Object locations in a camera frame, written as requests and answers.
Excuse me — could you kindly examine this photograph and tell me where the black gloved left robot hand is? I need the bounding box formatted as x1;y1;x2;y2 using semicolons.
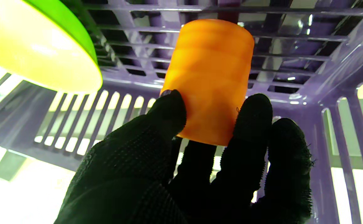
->
54;90;313;224

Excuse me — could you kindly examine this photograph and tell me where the orange cup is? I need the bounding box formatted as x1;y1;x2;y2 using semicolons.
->
160;19;255;147

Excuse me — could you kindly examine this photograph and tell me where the lime green bowl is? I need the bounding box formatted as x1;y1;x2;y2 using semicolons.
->
0;0;103;94

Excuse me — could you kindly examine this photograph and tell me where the purple plastic dish rack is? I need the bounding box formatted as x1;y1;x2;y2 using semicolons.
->
0;0;363;224

